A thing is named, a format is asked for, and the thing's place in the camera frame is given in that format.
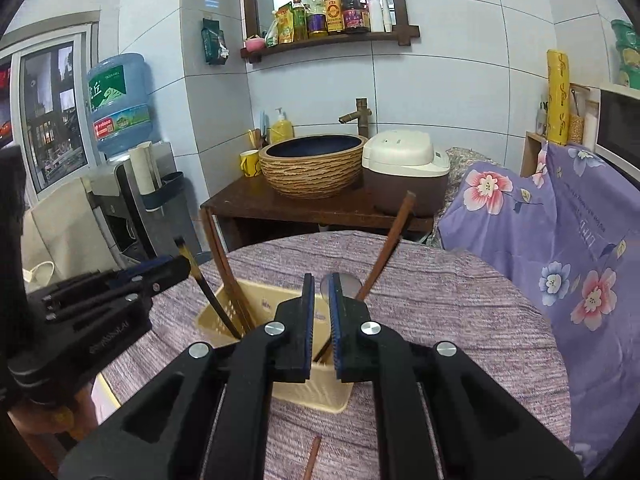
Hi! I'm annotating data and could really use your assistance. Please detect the blue water jug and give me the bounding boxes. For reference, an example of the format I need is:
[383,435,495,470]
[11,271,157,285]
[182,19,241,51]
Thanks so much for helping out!
[87,53,154,159]

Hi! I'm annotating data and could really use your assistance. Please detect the green hanging packet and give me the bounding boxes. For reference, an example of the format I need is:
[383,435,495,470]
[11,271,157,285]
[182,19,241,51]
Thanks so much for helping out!
[201,18,229,66]

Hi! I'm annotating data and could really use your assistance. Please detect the purple striped tablecloth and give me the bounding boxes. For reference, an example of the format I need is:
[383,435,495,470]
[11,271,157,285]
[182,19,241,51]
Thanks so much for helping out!
[92,230,574,480]

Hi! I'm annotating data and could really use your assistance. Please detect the water dispenser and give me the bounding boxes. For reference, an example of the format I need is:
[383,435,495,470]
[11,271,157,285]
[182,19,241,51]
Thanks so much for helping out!
[84,142,202,266]

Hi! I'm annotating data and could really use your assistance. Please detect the yellow mug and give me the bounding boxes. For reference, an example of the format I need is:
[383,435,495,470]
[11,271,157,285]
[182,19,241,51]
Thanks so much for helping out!
[240,150,262,178]

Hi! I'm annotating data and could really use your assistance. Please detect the bronze faucet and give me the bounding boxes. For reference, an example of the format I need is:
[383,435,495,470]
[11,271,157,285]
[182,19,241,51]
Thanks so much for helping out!
[338,98,372,138]

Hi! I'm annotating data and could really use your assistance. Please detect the dark wooden side table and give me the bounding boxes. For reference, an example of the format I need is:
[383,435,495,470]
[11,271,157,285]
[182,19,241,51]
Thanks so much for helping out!
[199,176,435,252]

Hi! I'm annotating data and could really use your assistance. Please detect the woven basin sink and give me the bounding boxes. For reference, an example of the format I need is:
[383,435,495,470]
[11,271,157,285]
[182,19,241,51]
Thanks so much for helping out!
[259,134,368,200]

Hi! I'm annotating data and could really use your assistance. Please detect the green stacked bowls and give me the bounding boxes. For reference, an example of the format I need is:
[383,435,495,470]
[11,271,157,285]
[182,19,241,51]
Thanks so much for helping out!
[611,20,640,90]

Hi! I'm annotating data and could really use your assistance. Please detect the purple floral cloth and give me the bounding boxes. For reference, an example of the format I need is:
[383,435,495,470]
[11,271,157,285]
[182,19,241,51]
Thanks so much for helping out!
[438,144,639,472]

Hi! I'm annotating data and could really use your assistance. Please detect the small round steel spoon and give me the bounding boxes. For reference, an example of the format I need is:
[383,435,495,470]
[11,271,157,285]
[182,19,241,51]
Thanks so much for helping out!
[320,272,362,302]

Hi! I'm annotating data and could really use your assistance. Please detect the brown wooden chopstick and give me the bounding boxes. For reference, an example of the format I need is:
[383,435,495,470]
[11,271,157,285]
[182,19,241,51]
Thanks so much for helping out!
[207,209,260,334]
[199,206,252,336]
[312,191,416,370]
[303,436,322,480]

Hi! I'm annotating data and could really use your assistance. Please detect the white brown rice cooker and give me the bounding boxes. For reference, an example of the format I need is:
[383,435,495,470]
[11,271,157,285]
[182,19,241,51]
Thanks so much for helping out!
[361,130,451,218]

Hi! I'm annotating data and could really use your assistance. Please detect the yellow roll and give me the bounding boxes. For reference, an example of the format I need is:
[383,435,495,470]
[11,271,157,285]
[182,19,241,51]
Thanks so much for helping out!
[546,50,570,146]

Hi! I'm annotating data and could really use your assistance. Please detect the left hand orange glove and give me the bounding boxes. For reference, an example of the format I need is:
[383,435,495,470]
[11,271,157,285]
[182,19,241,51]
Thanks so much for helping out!
[9,386,98,440]

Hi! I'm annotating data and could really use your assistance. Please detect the white microwave oven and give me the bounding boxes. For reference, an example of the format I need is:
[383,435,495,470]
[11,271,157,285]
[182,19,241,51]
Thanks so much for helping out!
[596,84,640,183]

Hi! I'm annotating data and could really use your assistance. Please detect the wooden framed mirror shelf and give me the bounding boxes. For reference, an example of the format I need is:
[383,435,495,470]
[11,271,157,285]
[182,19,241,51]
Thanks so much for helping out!
[241,0,420,64]

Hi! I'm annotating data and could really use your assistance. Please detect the yellow soap bottle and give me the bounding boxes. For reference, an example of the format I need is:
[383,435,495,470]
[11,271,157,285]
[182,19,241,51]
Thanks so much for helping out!
[269,107,294,144]

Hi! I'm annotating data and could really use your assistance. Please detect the cream utensil holder basket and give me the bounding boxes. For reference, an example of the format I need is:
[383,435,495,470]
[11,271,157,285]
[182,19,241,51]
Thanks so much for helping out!
[193,277,356,415]

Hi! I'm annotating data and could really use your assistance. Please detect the window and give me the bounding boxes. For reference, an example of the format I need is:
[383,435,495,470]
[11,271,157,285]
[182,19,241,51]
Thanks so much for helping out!
[1,24,102,205]

